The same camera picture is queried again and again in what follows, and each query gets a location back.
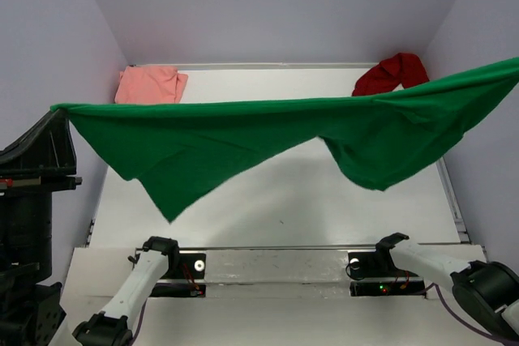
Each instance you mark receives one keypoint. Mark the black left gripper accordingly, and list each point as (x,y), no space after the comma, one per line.
(47,150)

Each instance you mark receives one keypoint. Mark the green t-shirt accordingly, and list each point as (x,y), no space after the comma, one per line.
(181,152)

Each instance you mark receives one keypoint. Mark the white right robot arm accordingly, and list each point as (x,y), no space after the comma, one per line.
(487,292)

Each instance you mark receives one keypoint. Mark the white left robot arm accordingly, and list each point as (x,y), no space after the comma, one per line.
(31,313)

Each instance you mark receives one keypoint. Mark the folded pink t-shirt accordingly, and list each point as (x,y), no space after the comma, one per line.
(150,85)

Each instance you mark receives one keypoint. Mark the red t-shirt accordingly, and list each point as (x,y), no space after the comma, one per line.
(402,69)

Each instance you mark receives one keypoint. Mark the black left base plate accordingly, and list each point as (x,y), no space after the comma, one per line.
(186,280)

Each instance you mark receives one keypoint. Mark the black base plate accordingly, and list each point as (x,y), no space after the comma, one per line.
(371,276)
(186,280)

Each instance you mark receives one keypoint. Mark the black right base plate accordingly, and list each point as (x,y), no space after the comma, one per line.
(371,276)

